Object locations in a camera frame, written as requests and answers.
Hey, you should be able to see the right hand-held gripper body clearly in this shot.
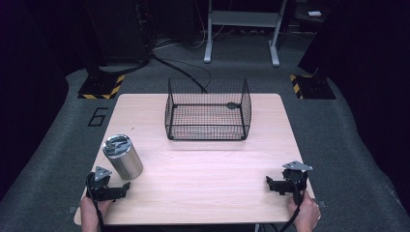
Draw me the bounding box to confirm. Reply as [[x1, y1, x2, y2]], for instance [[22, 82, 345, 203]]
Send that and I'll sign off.
[[281, 160, 314, 196]]

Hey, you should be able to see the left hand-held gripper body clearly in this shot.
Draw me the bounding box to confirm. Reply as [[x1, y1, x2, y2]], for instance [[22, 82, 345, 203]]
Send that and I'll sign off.
[[85, 165, 114, 202]]

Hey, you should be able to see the steel tumbler with lid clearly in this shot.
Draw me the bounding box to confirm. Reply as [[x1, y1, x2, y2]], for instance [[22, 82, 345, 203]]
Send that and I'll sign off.
[[102, 133, 144, 181]]

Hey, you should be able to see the black wire mesh basket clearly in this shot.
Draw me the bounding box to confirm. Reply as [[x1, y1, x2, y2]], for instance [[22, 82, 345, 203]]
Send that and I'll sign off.
[[164, 77, 253, 142]]

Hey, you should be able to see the person's left hand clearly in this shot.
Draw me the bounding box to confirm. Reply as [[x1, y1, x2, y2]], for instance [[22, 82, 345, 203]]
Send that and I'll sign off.
[[79, 195, 114, 232]]

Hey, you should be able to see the person's right hand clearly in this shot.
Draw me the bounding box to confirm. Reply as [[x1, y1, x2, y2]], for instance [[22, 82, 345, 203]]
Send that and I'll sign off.
[[287, 189, 322, 232]]

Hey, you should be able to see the dark cabinet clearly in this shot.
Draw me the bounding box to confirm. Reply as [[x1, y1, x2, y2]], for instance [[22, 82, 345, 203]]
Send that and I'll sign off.
[[82, 0, 153, 67]]

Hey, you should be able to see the white metal stand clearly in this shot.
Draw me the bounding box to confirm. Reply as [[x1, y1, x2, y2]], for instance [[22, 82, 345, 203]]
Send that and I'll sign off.
[[203, 0, 288, 68]]

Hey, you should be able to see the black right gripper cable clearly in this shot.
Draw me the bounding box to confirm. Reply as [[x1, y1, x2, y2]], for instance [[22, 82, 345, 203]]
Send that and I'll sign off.
[[278, 175, 306, 232]]

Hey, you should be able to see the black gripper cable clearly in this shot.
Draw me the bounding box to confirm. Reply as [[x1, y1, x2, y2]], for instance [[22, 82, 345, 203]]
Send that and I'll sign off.
[[278, 175, 306, 232], [85, 172, 105, 232]]

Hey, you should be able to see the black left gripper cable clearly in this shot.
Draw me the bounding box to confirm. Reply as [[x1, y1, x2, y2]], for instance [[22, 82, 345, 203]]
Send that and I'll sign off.
[[85, 172, 105, 232]]

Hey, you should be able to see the black yellow striped base plate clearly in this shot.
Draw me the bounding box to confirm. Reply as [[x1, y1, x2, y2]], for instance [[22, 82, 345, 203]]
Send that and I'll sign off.
[[77, 73, 126, 101], [289, 73, 337, 101]]

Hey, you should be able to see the black floor cable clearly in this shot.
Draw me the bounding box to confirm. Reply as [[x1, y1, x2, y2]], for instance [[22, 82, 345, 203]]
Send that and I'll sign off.
[[150, 51, 213, 95]]

